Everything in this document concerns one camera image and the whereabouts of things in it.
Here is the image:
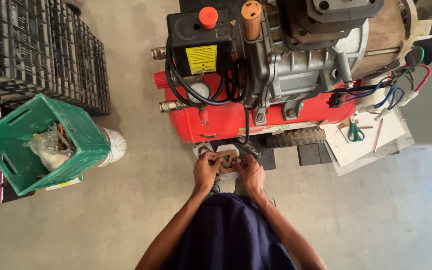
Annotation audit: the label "black power cable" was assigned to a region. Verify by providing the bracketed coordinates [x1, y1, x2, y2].
[164, 37, 252, 146]

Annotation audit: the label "person's left hand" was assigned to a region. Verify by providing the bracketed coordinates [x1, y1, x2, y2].
[193, 151, 223, 193]

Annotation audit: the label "red pencil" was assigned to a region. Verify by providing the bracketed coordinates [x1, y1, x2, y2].
[373, 118, 384, 153]

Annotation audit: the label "red compressor tank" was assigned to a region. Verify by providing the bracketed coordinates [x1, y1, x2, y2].
[163, 71, 358, 145]

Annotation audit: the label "clear plastic bag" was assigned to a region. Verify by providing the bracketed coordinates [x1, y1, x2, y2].
[22, 129, 75, 173]

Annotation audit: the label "red switch knob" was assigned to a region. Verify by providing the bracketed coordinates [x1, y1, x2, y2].
[199, 6, 219, 30]

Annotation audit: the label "black rubber wheel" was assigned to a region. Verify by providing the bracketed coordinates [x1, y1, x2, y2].
[266, 129, 328, 149]

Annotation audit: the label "coloured motor wires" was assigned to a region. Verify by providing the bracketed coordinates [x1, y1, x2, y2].
[328, 46, 432, 122]

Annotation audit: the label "white plastic bucket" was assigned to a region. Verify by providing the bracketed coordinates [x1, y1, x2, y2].
[97, 127, 127, 168]

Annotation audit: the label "grey metal valve plate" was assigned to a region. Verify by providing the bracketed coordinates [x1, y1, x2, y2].
[192, 141, 215, 160]

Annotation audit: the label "round pressure gauge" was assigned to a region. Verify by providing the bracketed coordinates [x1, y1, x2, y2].
[187, 80, 212, 105]

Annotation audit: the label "brown cardboard gasket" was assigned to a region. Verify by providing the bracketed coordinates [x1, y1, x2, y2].
[218, 149, 240, 175]

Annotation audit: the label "orange cylindrical air filter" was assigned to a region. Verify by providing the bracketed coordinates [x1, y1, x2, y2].
[241, 0, 263, 42]

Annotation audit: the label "red regulator knob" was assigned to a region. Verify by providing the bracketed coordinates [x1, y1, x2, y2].
[154, 71, 170, 90]

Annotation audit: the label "navy blue shirt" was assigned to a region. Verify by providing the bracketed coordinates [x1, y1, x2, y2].
[161, 193, 300, 270]

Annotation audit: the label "grey compressor pump motor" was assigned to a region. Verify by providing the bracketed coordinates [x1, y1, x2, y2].
[235, 0, 432, 126]

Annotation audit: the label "green plastic crate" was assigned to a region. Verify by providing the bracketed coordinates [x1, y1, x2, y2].
[0, 93, 112, 197]

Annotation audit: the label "black rubber foot block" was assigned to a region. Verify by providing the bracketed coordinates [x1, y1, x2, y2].
[297, 143, 334, 167]

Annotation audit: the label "brass hose coupler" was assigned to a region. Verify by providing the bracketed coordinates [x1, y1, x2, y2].
[158, 100, 187, 113]
[151, 46, 167, 61]

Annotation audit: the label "stack of black plastic crates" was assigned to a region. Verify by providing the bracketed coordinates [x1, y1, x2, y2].
[0, 0, 112, 117]

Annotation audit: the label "black pressure switch box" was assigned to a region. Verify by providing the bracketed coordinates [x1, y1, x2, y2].
[166, 9, 235, 78]

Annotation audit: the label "green handled scissors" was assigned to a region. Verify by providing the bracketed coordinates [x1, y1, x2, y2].
[347, 119, 366, 143]

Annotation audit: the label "white paper sheet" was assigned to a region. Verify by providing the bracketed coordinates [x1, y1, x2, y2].
[319, 109, 407, 168]

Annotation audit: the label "person's right hand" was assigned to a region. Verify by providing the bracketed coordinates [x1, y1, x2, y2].
[234, 154, 266, 200]

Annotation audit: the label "clear plastic sheet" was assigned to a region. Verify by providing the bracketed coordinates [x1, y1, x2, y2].
[325, 107, 415, 177]

